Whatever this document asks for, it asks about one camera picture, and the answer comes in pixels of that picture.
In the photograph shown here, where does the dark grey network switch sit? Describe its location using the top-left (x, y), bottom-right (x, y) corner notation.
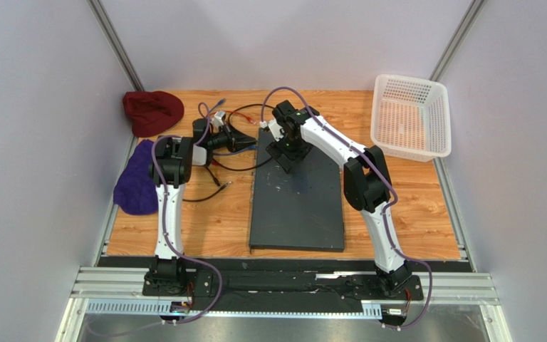
top-left (249, 130), bottom-right (345, 252)

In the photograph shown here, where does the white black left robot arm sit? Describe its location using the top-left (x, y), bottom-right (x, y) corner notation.
top-left (145, 118), bottom-right (257, 295)

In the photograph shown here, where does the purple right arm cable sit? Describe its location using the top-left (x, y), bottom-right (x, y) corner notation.
top-left (261, 86), bottom-right (434, 331)

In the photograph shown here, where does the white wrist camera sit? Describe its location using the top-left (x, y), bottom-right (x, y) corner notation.
top-left (210, 110), bottom-right (226, 129)
top-left (259, 119), bottom-right (284, 141)

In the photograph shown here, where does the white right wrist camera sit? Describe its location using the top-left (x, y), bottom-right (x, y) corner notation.
top-left (259, 119), bottom-right (284, 141)

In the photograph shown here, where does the dark red cloth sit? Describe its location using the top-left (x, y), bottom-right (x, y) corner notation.
top-left (122, 91), bottom-right (184, 138)

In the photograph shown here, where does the purple cloth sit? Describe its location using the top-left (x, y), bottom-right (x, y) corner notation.
top-left (113, 140), bottom-right (158, 216)

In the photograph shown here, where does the long black cable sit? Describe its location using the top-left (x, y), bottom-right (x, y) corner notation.
top-left (207, 103), bottom-right (277, 172)

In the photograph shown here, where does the white plastic basket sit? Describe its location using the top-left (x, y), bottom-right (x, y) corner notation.
top-left (370, 74), bottom-right (452, 162)

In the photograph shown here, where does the red ethernet cable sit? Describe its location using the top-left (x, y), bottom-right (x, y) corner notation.
top-left (212, 110), bottom-right (259, 168)

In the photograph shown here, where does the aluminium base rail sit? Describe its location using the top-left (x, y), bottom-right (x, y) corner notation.
top-left (56, 267), bottom-right (511, 341)

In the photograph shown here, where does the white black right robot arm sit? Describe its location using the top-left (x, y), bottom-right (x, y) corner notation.
top-left (266, 100), bottom-right (412, 298)

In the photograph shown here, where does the black ethernet patch cable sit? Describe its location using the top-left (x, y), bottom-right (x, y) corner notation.
top-left (181, 163), bottom-right (233, 204)

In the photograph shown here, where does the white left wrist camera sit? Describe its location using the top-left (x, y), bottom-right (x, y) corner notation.
top-left (210, 110), bottom-right (226, 129)

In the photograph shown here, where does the blue ethernet cable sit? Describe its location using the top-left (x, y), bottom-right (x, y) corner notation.
top-left (202, 98), bottom-right (259, 157)

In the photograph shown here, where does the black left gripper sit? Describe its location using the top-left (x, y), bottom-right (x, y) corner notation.
top-left (208, 122), bottom-right (256, 153)

